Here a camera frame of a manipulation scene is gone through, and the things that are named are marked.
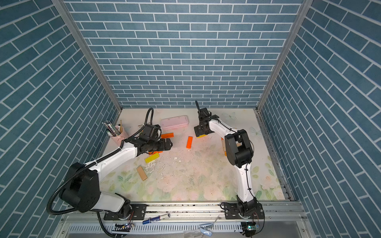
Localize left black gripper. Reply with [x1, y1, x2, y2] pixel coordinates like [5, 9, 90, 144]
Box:
[147, 137, 174, 152]

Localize orange block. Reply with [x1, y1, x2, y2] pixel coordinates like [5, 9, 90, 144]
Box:
[161, 133, 174, 139]
[149, 151, 162, 155]

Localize orange block low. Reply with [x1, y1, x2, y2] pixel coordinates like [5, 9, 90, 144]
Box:
[186, 136, 193, 149]

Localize wooden block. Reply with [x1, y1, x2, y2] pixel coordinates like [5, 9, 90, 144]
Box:
[221, 138, 226, 156]
[137, 166, 148, 181]

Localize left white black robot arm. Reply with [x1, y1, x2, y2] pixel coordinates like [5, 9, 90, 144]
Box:
[59, 138, 173, 219]

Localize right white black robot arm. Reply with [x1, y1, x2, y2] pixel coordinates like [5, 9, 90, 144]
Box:
[194, 102, 258, 214]

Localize pink pen cup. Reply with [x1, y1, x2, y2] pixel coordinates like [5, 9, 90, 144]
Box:
[107, 126, 129, 146]

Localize pink pencil case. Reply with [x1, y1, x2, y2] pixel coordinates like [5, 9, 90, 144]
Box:
[160, 115, 189, 130]

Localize pens in cup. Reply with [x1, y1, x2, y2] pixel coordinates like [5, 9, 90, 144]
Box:
[102, 121, 121, 137]

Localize clear plastic bag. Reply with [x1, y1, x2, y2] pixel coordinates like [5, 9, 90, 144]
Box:
[184, 223, 214, 238]

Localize green lit circuit board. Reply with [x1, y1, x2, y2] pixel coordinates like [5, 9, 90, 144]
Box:
[240, 222, 258, 238]

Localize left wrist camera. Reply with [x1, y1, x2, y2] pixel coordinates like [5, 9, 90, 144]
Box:
[139, 125, 162, 142]

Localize left black corrugated cable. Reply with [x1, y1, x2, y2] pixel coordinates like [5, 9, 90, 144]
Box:
[46, 107, 154, 215]

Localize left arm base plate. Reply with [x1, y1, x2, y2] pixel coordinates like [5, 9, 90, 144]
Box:
[104, 204, 147, 221]

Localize blue screwdriver on rail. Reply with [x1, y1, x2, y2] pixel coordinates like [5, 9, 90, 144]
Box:
[142, 213, 171, 225]

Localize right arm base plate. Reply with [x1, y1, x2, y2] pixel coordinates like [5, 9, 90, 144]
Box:
[220, 202, 265, 220]

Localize aluminium front rail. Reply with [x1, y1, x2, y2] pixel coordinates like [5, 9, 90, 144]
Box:
[57, 200, 312, 237]

